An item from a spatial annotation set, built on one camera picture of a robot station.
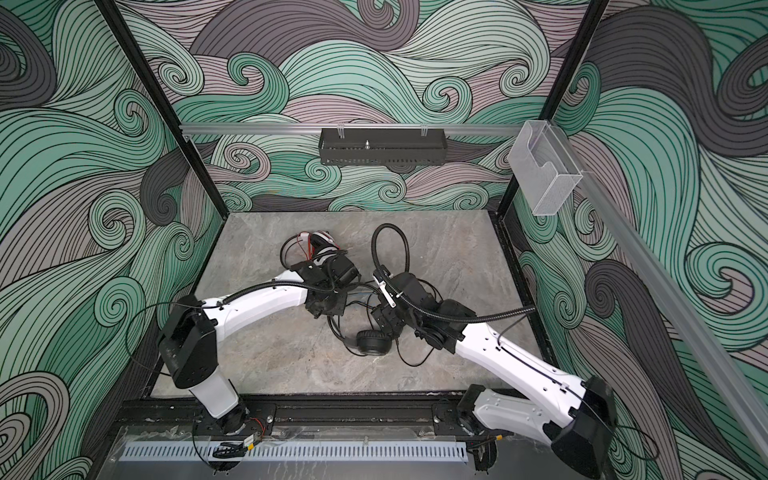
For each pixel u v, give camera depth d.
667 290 0.53
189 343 0.44
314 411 0.76
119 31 0.73
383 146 0.95
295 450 0.70
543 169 0.78
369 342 0.76
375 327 0.90
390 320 0.65
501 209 1.21
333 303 0.74
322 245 1.01
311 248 1.04
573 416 0.38
